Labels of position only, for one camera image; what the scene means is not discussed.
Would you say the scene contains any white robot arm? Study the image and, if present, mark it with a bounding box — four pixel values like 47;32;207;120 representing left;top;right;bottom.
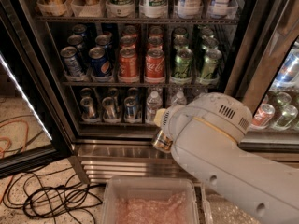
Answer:
154;92;299;224

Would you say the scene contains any small blue can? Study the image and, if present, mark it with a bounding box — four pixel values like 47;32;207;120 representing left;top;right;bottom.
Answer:
124;96;141;123

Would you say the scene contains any small silver can middle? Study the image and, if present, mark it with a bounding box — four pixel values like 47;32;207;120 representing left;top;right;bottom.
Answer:
102;97;121;123

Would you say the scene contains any small silver can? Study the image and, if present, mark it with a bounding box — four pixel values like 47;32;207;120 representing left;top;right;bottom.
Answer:
102;97;121;123
80;97;100;122

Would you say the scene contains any red Coca-Cola can front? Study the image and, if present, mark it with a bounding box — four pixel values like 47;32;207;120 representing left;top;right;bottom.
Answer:
144;48;165;83

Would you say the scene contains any orange red soda can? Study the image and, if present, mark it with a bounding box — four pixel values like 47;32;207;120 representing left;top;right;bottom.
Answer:
118;48;139;83

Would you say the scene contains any green can front left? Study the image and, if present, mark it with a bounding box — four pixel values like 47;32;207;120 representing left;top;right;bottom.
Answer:
170;49;193;85

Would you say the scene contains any small silver can left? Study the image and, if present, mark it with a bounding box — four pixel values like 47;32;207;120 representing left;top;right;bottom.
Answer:
80;97;100;122

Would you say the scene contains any metal fridge bottom grille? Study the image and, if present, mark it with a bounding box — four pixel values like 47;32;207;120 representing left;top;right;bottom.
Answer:
75;141;299;186

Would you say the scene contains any blue Pepsi can front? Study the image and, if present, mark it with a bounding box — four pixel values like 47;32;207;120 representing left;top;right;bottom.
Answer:
89;47;112;82

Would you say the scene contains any green can front right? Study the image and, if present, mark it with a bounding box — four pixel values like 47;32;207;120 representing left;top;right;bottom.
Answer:
196;49;222;85

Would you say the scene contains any white green orange can right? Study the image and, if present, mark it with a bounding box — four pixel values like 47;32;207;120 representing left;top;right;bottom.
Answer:
139;0;168;19

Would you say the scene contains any white green orange can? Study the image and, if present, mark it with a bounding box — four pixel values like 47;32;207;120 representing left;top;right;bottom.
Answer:
139;0;168;19
106;0;135;18

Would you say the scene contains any white blue can right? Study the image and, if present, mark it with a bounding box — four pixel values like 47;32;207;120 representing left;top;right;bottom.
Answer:
207;0;235;19

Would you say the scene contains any white blue can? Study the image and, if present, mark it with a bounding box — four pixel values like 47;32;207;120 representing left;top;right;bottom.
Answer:
175;0;202;19
207;0;235;19

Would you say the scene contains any open glass fridge door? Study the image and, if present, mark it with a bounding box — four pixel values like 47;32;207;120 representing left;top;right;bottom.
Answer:
0;7;71;178

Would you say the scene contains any water bottle left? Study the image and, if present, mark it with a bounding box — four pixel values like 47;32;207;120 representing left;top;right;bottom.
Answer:
146;91;163;125

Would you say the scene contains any water bottle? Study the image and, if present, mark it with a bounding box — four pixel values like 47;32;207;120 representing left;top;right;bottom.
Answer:
146;91;163;125
171;91;187;105

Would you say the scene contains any water bottle middle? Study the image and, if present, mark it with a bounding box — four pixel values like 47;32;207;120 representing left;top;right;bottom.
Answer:
171;91;187;105

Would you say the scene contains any clear bin pink wrap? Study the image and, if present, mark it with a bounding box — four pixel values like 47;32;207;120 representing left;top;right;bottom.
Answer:
101;176;200;224

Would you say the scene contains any clear bin bubble wrap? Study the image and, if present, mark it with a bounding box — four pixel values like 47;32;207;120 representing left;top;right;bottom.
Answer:
201;185;261;224

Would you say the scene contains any middle wire shelf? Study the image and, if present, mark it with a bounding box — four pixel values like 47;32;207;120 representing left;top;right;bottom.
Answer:
63;81;217;89

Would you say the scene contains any wire shelf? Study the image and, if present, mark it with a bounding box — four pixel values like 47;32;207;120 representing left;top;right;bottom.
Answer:
63;81;217;89
35;16;239;25

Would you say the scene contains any black cable bundle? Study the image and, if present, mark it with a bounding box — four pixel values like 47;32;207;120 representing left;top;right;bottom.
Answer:
2;163;106;224

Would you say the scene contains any orange cable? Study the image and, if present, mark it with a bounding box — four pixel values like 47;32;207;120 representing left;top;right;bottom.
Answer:
0;119;31;203

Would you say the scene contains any top wire shelf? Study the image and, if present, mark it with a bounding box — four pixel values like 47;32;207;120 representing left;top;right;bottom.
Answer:
35;16;239;25

